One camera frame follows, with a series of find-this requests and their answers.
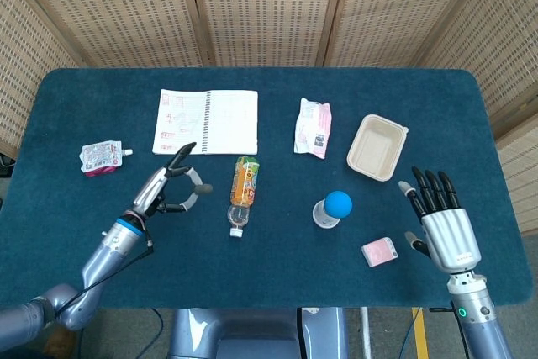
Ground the dark blue table mat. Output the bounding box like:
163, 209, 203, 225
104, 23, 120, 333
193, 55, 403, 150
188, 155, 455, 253
0, 66, 533, 309

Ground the woven bamboo screen panel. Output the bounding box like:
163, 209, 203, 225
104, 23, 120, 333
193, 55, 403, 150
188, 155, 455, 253
323, 0, 491, 68
8, 0, 209, 69
419, 0, 538, 234
184, 0, 350, 68
0, 0, 83, 158

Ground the white spouted drink pouch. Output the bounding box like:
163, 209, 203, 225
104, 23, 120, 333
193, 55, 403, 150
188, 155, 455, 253
80, 140, 135, 178

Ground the beige paper food tray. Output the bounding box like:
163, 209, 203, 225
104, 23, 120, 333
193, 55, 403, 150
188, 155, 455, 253
346, 114, 409, 182

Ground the open spiral notebook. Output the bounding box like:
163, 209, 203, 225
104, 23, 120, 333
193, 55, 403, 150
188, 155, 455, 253
151, 88, 260, 156

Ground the white pink snack packet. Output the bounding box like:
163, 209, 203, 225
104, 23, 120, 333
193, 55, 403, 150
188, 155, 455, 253
293, 97, 334, 161

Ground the blue ball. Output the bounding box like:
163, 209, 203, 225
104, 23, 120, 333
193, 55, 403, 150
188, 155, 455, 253
324, 190, 353, 220

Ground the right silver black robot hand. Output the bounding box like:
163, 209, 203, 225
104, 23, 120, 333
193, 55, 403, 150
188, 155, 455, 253
398, 166, 483, 274

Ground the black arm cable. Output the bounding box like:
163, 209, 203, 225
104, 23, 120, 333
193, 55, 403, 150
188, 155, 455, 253
56, 224, 155, 316

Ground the white plastic cup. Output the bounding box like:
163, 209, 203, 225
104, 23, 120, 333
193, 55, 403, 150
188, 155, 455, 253
312, 198, 344, 230

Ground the pink tissue pack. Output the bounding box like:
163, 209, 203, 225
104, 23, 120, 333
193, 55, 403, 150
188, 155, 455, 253
361, 236, 399, 268

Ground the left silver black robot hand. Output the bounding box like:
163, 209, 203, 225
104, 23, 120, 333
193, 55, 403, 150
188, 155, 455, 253
132, 141, 203, 219

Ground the grey robot torso base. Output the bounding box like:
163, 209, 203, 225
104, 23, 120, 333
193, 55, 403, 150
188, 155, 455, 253
167, 307, 350, 359

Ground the blue floor cable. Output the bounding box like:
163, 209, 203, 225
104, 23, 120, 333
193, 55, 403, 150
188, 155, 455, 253
398, 308, 418, 359
150, 307, 166, 350

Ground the orange label plastic bottle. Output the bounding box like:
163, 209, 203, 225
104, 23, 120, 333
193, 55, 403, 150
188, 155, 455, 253
227, 156, 261, 239

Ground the white vertical pole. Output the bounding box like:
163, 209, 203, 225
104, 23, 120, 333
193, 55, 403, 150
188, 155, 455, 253
360, 307, 373, 359

